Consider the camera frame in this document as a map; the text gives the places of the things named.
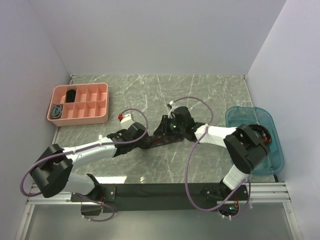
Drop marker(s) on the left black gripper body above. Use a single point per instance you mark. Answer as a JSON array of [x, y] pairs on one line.
[[134, 145]]

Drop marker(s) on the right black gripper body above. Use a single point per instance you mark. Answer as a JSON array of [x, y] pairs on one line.
[[170, 127]]

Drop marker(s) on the brown blue floral tie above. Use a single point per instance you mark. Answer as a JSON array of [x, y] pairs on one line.
[[154, 141]]

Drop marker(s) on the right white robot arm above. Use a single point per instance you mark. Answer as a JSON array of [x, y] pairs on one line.
[[247, 145]]

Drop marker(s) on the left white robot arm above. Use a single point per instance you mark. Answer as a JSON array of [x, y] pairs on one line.
[[54, 172]]

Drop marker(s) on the teal transparent plastic bin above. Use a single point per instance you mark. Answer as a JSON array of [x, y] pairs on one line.
[[238, 115]]

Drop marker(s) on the pink compartment organizer tray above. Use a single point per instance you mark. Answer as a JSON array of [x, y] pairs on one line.
[[91, 104]]

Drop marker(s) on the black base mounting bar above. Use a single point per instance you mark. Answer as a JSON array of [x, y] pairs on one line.
[[160, 196]]

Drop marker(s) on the black rolled tie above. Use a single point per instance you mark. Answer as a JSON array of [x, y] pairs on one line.
[[70, 96]]

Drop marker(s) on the grey patterned rolled tie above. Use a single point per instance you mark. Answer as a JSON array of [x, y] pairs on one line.
[[56, 111]]

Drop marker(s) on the dark red patterned tie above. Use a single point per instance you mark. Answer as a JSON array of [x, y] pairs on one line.
[[263, 132]]

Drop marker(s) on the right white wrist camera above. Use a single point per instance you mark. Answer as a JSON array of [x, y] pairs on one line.
[[172, 107]]

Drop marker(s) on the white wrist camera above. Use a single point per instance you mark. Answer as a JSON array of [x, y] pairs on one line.
[[172, 107], [126, 120]]

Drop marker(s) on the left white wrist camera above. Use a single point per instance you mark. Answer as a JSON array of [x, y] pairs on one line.
[[126, 120]]

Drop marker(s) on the aluminium frame rail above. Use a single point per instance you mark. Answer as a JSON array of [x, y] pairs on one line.
[[261, 193]]

